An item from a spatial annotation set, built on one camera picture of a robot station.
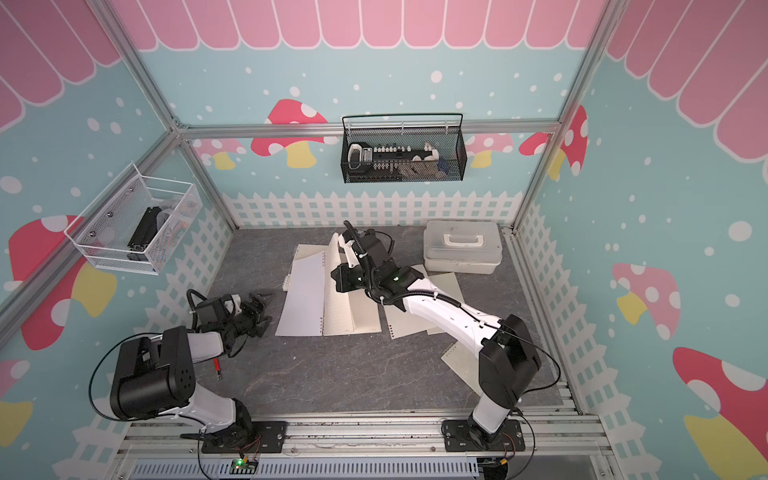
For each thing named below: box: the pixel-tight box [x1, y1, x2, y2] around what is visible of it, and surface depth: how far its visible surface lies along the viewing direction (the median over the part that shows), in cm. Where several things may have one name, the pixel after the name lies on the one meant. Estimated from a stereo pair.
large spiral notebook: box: [275, 233, 382, 337], surface depth 96 cm
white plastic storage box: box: [423, 221, 503, 275], surface depth 103 cm
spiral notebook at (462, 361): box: [441, 341, 482, 397], surface depth 87 cm
